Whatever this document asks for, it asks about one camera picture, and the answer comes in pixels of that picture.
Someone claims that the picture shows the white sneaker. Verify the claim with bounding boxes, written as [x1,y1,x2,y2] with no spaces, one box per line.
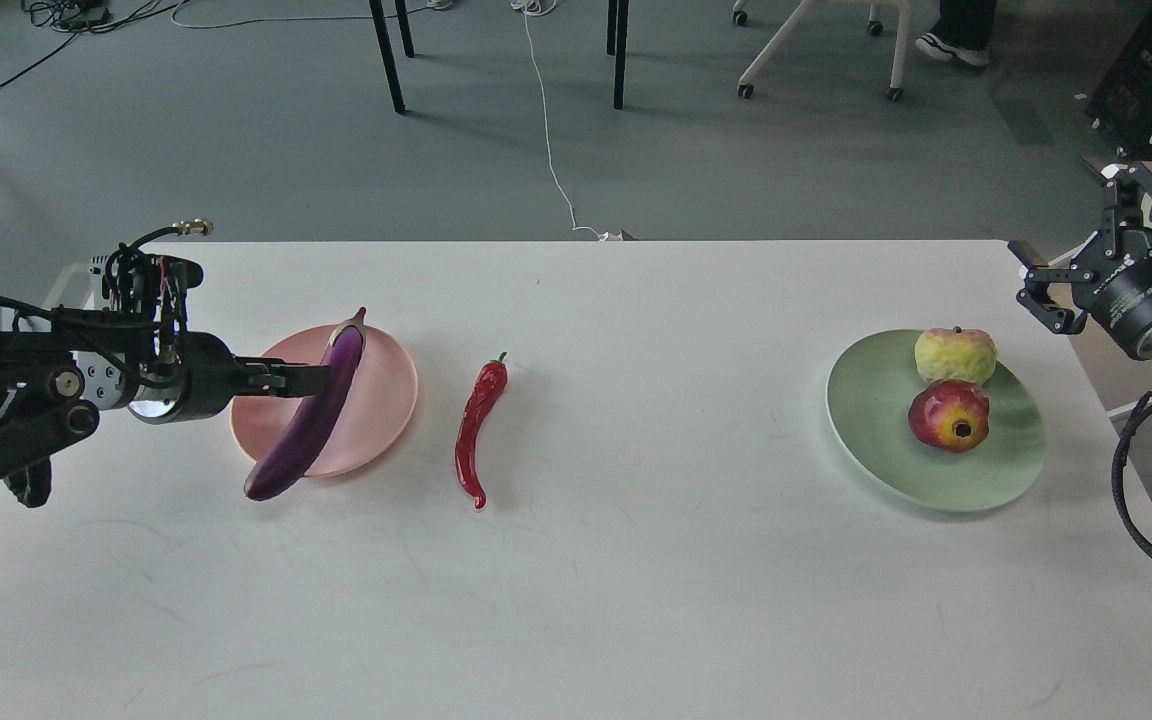
[914,32,992,69]

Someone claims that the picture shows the purple eggplant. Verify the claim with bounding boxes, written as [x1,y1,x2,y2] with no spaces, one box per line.
[244,306,367,501]

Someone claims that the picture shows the black table leg left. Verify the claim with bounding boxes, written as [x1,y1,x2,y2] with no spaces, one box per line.
[367,0,415,115]

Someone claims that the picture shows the white floor cable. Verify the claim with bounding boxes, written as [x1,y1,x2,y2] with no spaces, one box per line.
[511,0,627,242]

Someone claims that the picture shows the black table leg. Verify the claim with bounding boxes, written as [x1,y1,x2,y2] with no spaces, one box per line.
[605,0,628,109]
[367,0,415,115]

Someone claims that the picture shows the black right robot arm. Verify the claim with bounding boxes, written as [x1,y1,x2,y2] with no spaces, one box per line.
[1009,161,1152,560]

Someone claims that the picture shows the red chili pepper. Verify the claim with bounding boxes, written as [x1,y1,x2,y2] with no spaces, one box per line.
[454,351,509,511]

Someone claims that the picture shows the white rolling chair base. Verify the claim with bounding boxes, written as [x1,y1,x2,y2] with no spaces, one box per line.
[735,1,916,106]

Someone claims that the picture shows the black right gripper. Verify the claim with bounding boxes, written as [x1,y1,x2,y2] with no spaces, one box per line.
[1007,160,1152,361]

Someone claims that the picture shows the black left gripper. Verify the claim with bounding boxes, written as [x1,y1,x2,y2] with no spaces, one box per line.
[127,332,332,425]

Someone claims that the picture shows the black table leg right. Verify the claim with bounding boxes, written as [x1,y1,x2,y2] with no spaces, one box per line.
[605,0,628,109]

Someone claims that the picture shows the red yellow apple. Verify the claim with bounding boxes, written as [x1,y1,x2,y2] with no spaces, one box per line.
[908,379,991,454]

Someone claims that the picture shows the black floor cables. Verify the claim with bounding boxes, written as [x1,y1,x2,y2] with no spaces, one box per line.
[0,0,197,119]

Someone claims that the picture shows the pink plate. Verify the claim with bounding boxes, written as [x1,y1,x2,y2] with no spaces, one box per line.
[230,324,419,479]

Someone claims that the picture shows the light green plate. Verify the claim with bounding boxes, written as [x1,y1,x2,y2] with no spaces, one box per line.
[826,329,1049,511]

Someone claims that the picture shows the yellow pink apple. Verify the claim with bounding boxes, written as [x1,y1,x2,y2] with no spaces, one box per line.
[914,325,998,386]

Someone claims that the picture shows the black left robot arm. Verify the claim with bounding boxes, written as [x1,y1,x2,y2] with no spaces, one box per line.
[0,219,366,507]

